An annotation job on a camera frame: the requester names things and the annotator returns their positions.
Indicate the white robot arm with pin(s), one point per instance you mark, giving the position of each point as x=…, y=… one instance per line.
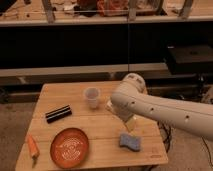
x=128, y=99

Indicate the black box on shelf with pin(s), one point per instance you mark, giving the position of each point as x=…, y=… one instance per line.
x=190, y=59

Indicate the black striped box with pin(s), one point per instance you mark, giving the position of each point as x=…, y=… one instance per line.
x=58, y=114

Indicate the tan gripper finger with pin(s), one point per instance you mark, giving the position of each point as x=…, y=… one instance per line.
x=131, y=123

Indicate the orange carrot toy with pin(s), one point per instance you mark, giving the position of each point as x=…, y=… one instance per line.
x=33, y=149

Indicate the orange ceramic bowl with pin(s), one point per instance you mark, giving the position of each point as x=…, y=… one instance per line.
x=69, y=148

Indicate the white tube bottle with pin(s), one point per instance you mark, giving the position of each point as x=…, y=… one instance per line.
x=109, y=106

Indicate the long metal shelf rack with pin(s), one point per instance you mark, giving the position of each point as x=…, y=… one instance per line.
x=58, y=40

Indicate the wooden folding table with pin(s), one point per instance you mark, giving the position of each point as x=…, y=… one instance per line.
x=102, y=128

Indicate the blue sponge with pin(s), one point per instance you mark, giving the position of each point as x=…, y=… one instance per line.
x=131, y=142

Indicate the clear plastic cup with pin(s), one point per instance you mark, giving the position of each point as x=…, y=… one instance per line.
x=91, y=96

